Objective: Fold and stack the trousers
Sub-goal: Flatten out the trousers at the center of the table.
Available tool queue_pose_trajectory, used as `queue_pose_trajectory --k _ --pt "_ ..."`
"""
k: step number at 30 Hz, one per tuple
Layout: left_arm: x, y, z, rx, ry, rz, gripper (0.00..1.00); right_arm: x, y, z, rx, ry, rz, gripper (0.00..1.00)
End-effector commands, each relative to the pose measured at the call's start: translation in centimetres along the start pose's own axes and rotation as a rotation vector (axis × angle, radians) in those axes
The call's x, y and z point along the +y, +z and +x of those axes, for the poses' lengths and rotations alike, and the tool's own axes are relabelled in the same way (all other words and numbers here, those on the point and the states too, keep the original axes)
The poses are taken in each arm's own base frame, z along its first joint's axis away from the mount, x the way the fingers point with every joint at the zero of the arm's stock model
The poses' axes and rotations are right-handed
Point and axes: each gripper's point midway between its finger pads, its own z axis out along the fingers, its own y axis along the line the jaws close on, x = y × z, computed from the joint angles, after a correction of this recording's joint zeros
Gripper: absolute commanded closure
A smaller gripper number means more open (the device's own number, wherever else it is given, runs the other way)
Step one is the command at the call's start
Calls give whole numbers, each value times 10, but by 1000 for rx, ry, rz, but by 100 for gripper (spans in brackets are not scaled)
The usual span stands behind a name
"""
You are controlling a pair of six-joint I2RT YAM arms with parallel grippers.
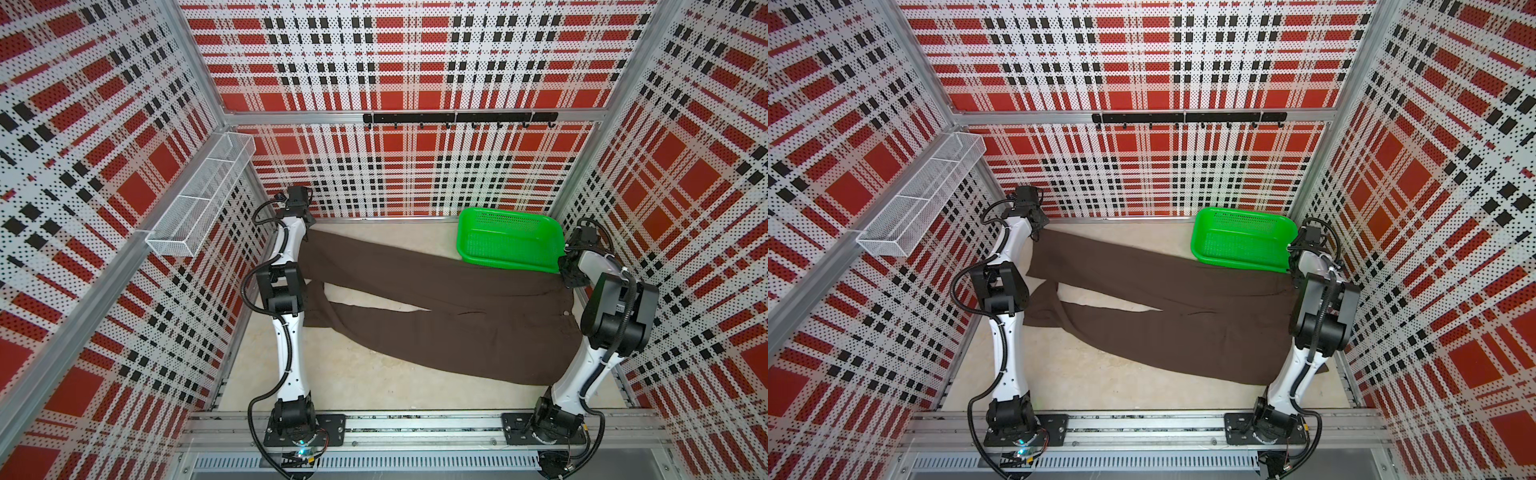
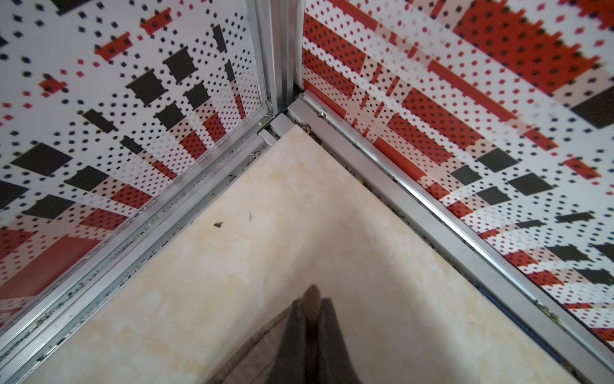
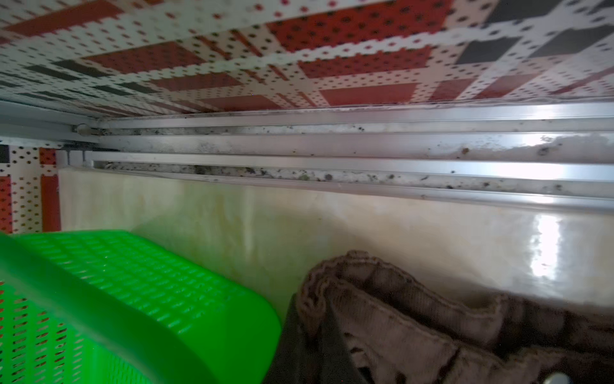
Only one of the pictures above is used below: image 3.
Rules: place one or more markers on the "brown trousers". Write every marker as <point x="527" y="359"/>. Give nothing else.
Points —
<point x="359" y="319"/>

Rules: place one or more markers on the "green plastic basket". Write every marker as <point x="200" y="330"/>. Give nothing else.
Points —
<point x="107" y="306"/>

